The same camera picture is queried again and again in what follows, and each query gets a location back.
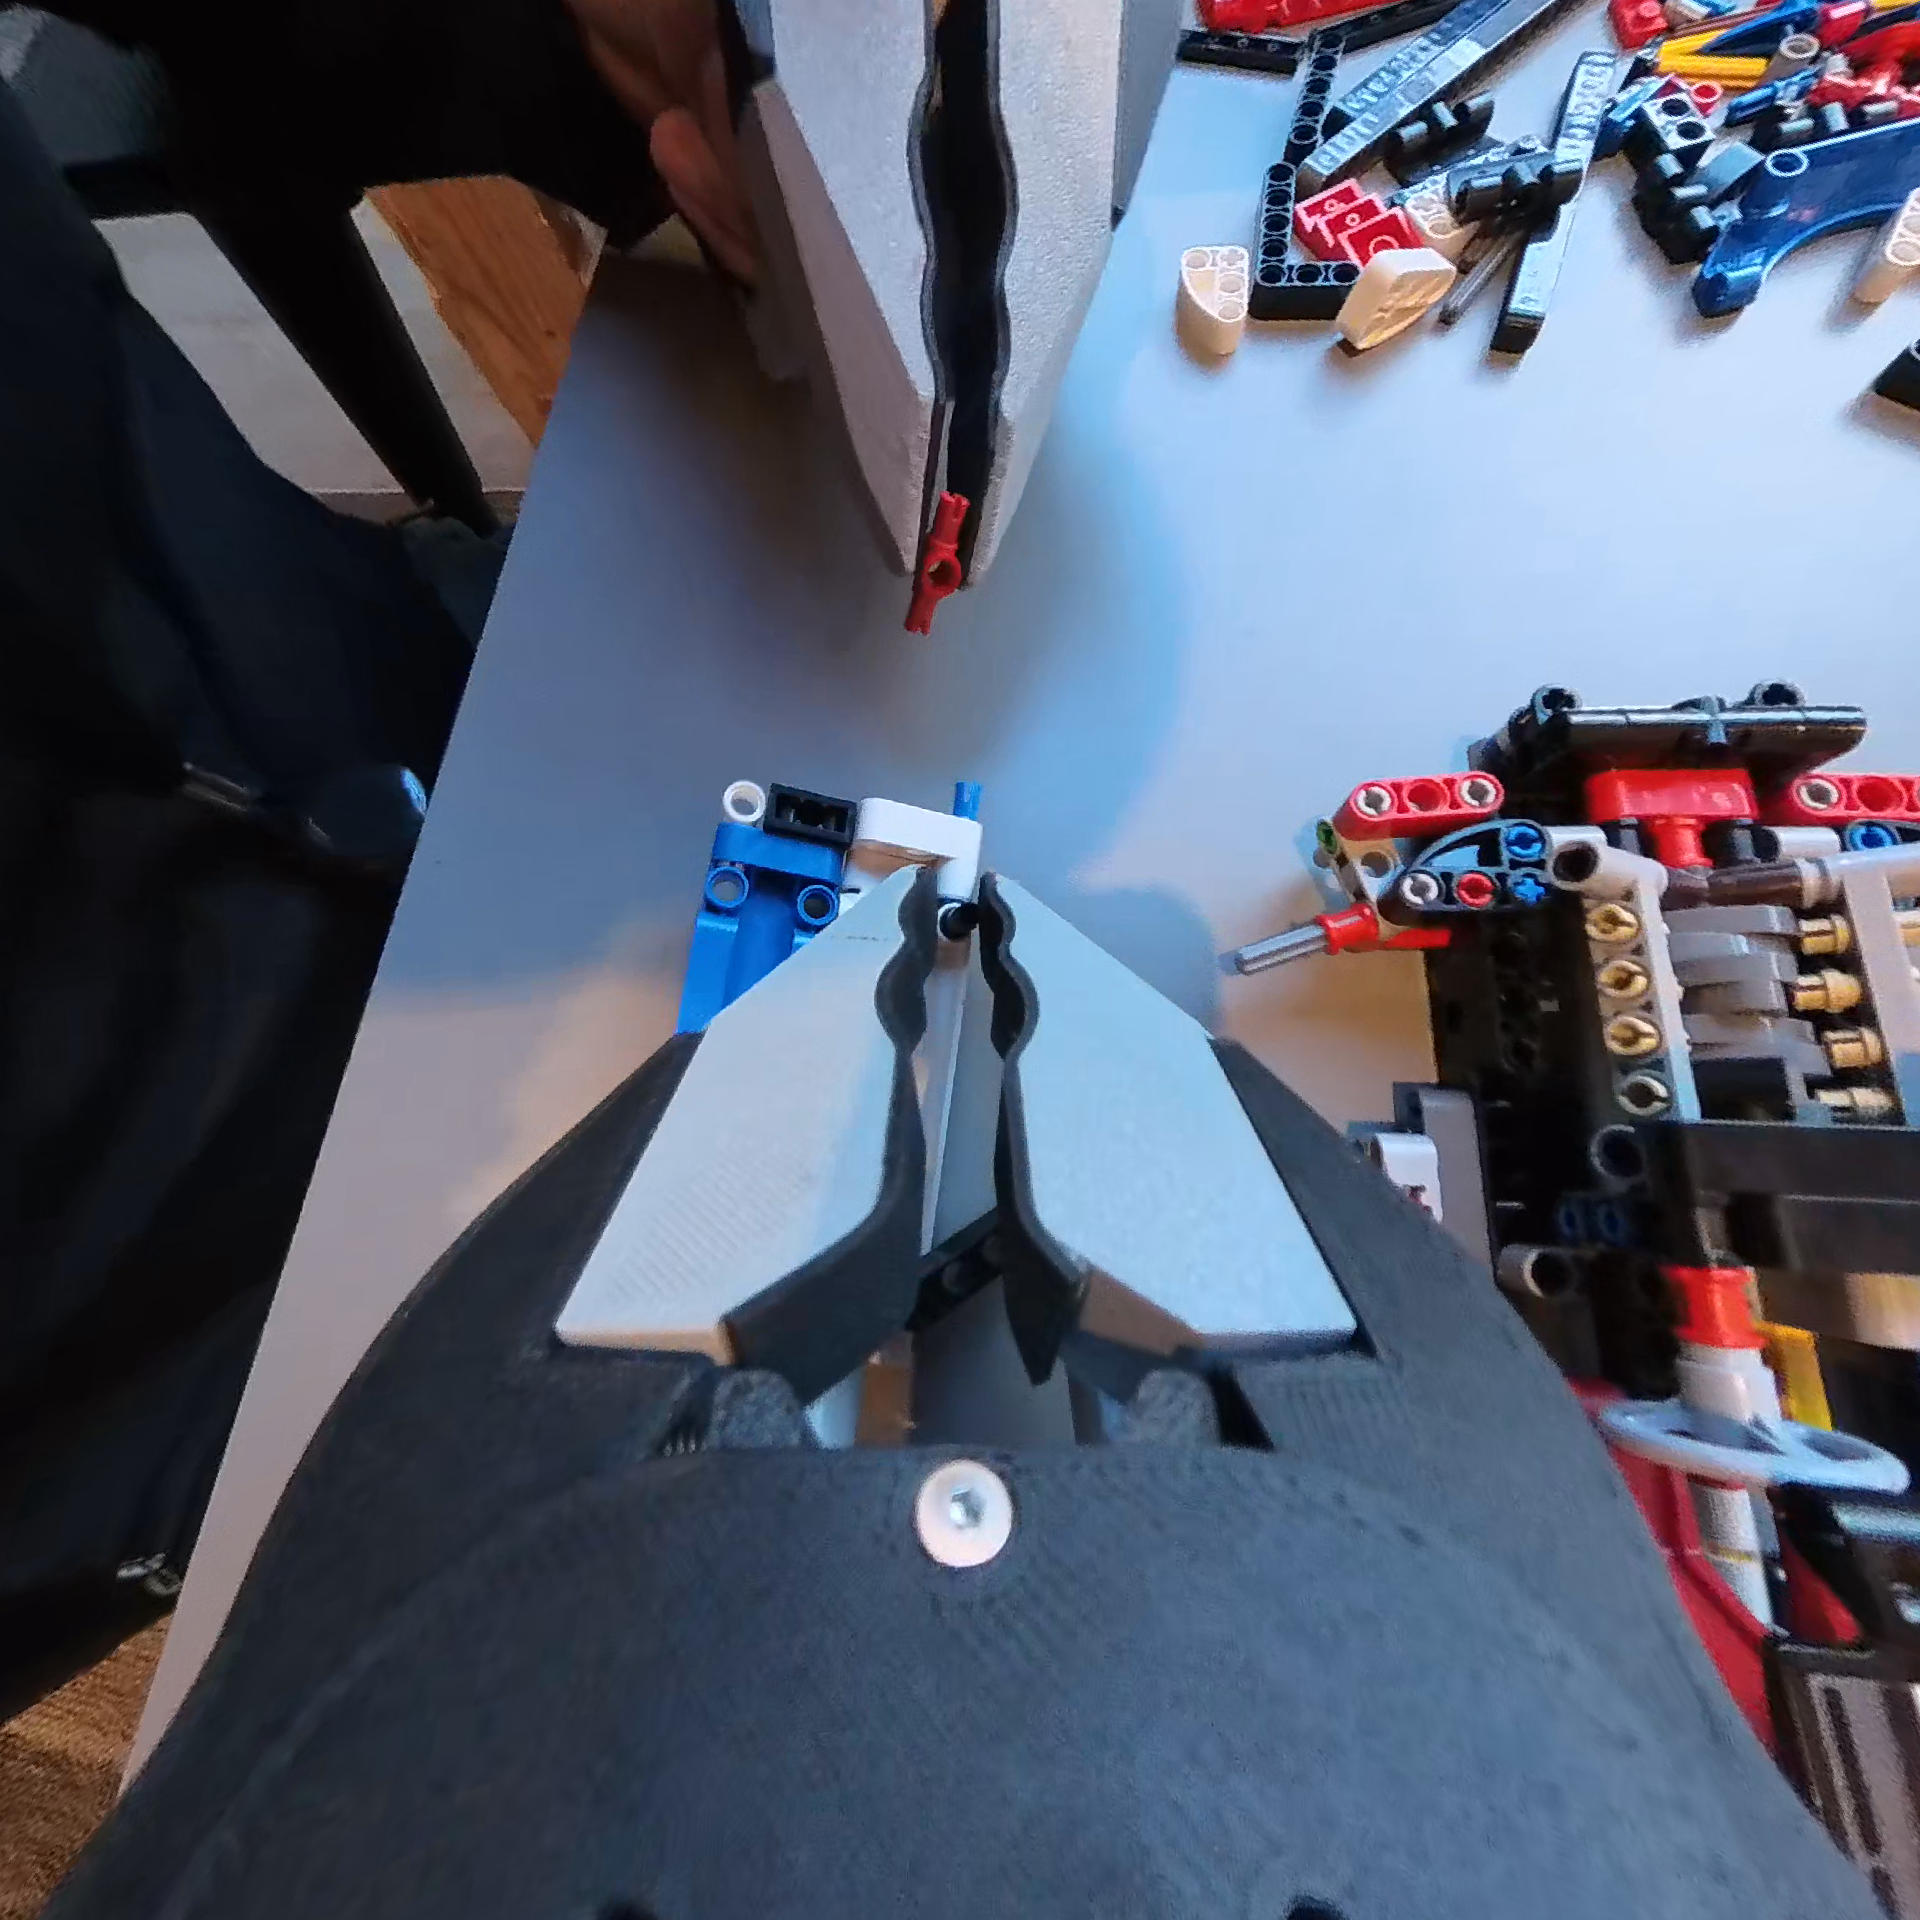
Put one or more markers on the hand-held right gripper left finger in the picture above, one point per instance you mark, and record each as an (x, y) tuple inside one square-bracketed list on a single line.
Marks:
[(750, 1185)]

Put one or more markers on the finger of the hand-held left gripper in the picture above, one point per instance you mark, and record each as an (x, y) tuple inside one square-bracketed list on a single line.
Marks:
[(1082, 151), (842, 225)]

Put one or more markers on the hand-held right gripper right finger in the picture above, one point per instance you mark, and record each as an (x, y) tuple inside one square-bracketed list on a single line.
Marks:
[(1170, 1185)]

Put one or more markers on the black brick beam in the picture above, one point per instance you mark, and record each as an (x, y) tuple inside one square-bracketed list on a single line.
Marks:
[(962, 1272)]

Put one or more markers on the blue white brick assembly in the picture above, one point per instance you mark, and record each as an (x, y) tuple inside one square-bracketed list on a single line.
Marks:
[(750, 917)]

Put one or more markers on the red brick connector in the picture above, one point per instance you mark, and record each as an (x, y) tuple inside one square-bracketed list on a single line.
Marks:
[(939, 568)]

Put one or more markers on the person's left forearm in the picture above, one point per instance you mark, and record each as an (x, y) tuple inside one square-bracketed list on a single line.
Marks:
[(376, 91)]

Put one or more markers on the grey desk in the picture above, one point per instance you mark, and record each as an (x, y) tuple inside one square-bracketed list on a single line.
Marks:
[(675, 677)]

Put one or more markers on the person's left hand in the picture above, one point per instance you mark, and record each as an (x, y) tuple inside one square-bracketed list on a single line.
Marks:
[(697, 182)]

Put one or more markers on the pile of loose brick pieces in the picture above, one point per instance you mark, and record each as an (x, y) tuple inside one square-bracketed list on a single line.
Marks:
[(1500, 182)]

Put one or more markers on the toy brick car model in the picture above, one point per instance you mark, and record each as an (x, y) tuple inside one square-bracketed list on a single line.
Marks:
[(1575, 961)]

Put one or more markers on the person's legs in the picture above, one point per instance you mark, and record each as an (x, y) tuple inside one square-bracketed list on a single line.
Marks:
[(180, 751)]

